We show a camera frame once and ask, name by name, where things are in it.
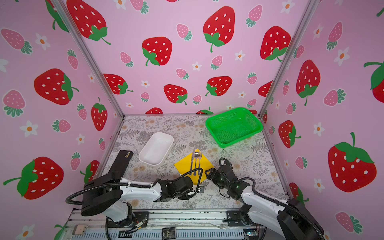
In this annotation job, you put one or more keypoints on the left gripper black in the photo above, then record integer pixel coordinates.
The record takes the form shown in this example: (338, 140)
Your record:
(185, 197)

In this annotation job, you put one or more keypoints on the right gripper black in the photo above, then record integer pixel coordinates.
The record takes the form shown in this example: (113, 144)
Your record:
(213, 176)

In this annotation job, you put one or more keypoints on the yellow paper napkin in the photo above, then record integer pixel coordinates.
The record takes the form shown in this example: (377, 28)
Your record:
(183, 166)

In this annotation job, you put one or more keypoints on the silver fork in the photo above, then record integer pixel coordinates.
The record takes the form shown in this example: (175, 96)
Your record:
(198, 159)

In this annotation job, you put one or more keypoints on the silver knife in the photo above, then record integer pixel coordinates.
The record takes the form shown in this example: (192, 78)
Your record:
(192, 160)

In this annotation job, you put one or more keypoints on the silver spoon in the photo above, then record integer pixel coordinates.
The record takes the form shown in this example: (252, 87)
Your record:
(195, 156)

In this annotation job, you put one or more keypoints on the white rectangular tray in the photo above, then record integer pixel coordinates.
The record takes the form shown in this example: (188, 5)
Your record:
(156, 149)

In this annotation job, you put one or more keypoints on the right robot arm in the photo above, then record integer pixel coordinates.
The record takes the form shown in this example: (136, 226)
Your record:
(289, 219)

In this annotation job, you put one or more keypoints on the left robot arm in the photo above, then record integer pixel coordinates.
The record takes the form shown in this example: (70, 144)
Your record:
(109, 195)

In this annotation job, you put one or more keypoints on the green plastic basket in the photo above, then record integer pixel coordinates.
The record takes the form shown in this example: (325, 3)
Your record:
(233, 126)

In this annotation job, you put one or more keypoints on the black box yellow label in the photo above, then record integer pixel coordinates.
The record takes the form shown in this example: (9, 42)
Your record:
(120, 164)

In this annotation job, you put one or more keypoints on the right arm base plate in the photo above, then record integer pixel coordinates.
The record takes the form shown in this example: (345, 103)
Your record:
(237, 218)

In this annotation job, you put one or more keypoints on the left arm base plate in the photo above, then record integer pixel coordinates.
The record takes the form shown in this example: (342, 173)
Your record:
(131, 221)

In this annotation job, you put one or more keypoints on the aluminium frame rail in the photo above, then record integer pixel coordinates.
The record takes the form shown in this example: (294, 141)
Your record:
(193, 224)

